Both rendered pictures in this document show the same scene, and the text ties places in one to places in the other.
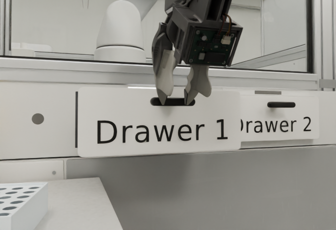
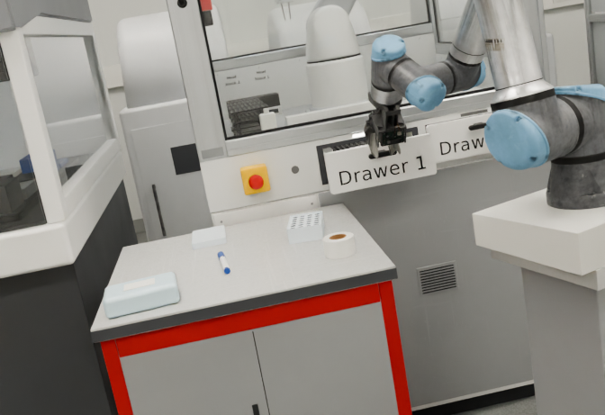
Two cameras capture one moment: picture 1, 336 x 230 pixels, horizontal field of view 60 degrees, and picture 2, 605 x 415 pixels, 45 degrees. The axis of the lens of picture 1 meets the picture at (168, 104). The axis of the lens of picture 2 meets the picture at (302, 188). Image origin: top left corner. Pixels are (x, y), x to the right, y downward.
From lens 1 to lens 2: 1.44 m
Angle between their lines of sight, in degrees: 19
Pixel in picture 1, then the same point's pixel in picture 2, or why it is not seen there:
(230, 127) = (427, 160)
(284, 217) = not seen: hidden behind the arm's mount
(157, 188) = (386, 205)
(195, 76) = not seen: hidden behind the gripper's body
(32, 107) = (290, 162)
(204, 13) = (384, 127)
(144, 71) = (362, 121)
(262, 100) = (466, 122)
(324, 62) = not seen: hidden behind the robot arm
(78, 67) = (314, 129)
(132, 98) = (356, 154)
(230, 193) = (447, 202)
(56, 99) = (303, 154)
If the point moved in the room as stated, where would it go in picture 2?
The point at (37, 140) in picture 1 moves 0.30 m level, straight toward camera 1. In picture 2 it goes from (297, 184) to (324, 205)
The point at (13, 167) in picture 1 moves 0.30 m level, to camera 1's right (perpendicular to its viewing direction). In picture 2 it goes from (286, 203) to (392, 191)
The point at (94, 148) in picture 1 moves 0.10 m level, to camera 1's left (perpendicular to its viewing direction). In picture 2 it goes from (339, 188) to (302, 193)
